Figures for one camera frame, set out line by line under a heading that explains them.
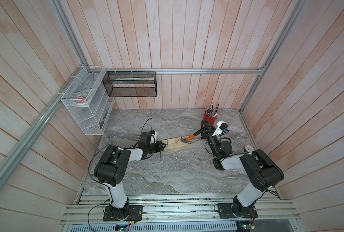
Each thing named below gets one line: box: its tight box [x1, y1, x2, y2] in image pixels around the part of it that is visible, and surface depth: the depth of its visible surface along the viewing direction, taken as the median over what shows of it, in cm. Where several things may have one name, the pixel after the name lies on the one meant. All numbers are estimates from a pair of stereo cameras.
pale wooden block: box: [161, 136, 193, 152], surface depth 97 cm
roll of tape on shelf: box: [73, 93, 89, 106], surface depth 75 cm
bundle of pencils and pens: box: [204, 102, 220, 118], surface depth 103 cm
